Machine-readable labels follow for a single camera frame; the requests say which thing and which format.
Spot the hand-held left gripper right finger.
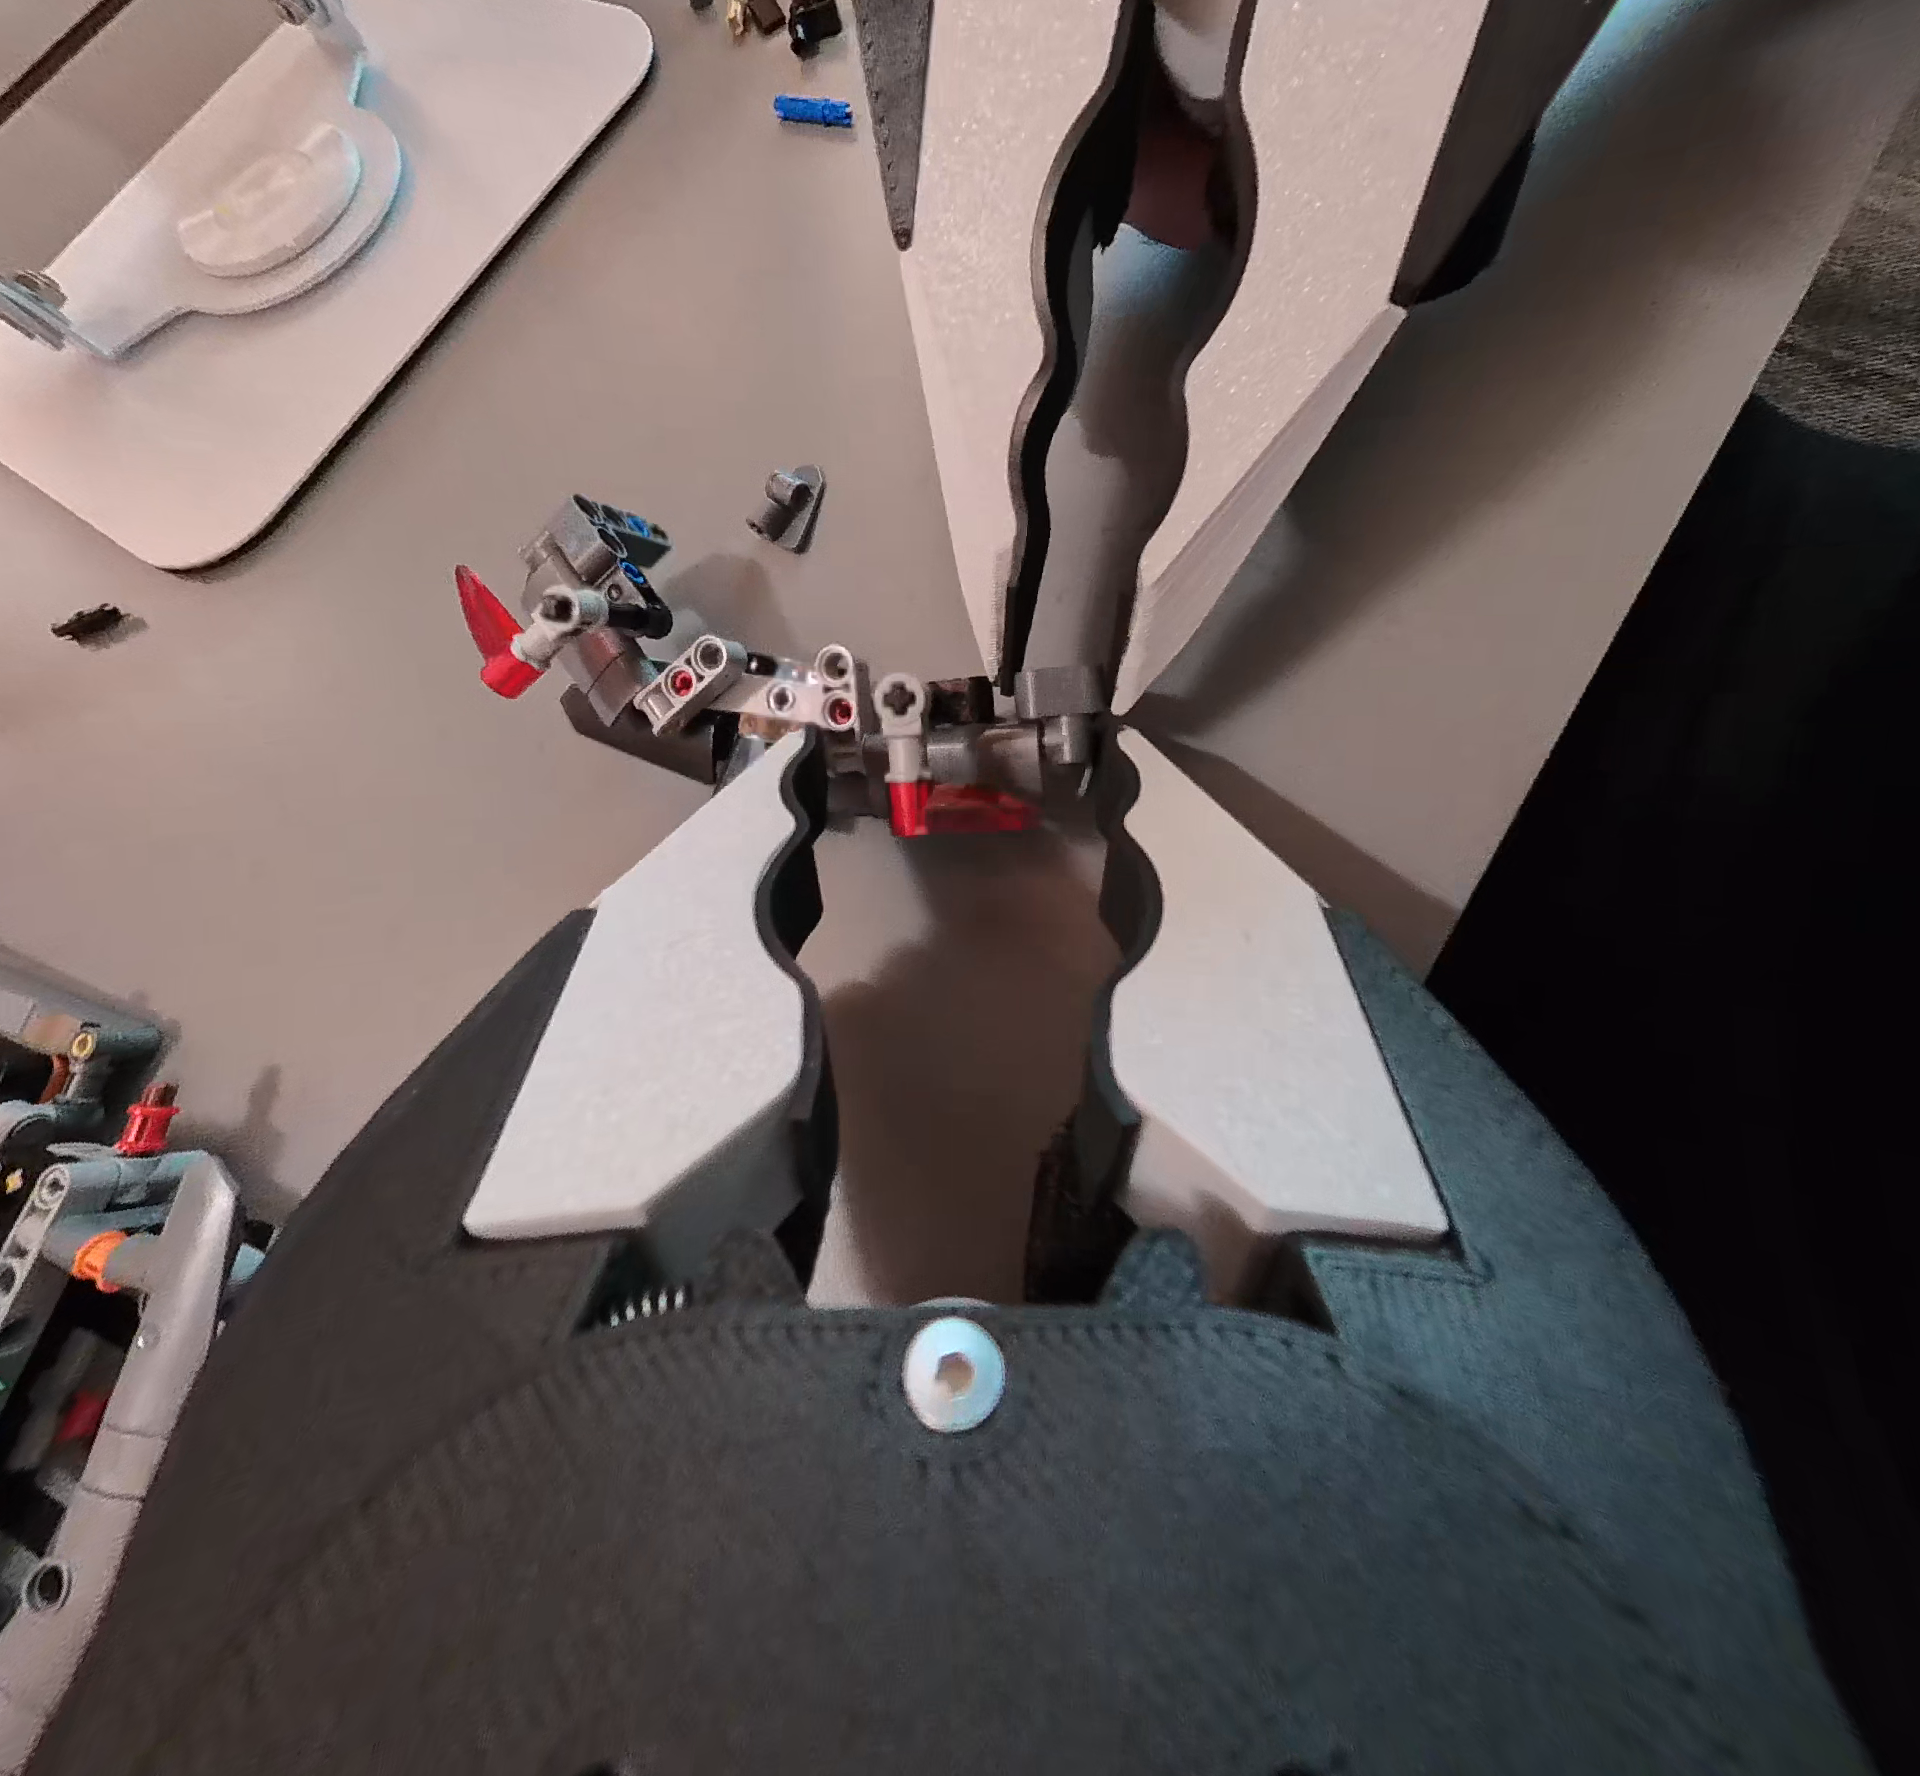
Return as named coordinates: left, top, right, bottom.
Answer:
left=1027, top=722, right=1452, bottom=1305

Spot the white book stand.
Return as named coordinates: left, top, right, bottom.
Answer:
left=0, top=0, right=658, bottom=573

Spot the lego car model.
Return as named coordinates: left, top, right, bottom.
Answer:
left=0, top=952, right=274, bottom=1665

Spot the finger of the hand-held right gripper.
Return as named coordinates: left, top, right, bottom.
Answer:
left=896, top=0, right=1143, bottom=697
left=1114, top=0, right=1541, bottom=716

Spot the person's right hand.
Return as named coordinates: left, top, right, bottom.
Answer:
left=1126, top=103, right=1250, bottom=248

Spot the light grey lego connector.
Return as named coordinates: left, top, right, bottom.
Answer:
left=747, top=463, right=829, bottom=557

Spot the grey and red lego assembly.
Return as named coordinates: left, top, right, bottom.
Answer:
left=455, top=494, right=1119, bottom=841

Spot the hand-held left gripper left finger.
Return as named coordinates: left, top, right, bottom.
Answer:
left=463, top=727, right=833, bottom=1298

